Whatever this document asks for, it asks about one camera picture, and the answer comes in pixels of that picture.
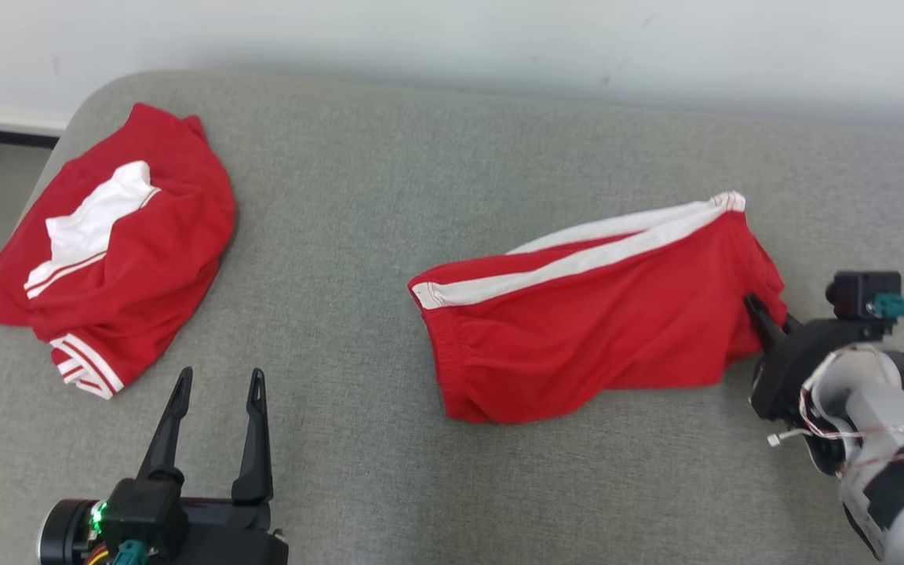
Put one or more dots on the red shorts with white stripe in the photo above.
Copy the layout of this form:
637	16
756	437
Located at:
593	337

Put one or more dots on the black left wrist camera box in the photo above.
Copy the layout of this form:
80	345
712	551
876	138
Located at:
146	510

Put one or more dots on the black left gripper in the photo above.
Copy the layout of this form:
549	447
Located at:
224	537

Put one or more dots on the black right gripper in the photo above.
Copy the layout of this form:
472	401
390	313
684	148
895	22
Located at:
793	365

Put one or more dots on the red white basketball jersey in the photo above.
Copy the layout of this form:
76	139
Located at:
154	251

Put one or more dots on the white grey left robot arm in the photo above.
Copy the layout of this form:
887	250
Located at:
63	534

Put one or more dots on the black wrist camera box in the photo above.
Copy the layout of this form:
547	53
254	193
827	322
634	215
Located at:
146	510
864	292

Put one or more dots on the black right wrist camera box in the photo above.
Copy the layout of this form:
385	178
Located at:
864	292

